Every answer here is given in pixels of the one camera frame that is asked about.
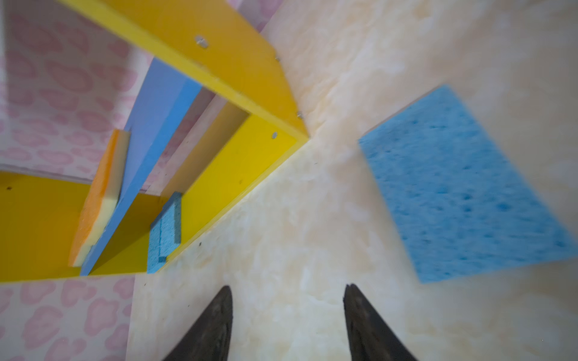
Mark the yellow shelf with coloured boards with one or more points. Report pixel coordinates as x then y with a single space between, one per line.
201 92

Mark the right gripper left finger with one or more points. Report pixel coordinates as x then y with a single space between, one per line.
209 337

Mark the orange sponge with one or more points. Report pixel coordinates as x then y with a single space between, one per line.
101 199

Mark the blue sponge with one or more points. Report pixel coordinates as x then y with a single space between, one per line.
165 234
460 206

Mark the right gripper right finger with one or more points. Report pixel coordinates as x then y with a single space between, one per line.
370 338

